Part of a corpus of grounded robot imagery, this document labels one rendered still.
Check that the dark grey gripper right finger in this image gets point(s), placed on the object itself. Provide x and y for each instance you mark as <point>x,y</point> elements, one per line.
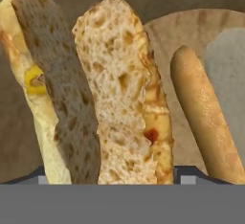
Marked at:
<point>191,176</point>

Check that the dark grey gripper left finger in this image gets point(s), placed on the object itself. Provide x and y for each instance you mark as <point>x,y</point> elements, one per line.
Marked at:
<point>35,176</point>

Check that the split bread bun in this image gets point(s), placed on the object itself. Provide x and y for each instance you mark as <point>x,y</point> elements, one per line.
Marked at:
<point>118,100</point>

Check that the brown sausage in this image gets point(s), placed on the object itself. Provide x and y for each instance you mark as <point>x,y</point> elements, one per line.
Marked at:
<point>204,113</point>

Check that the pale grey bread bun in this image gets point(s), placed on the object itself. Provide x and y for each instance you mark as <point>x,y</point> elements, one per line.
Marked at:
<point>228,74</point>

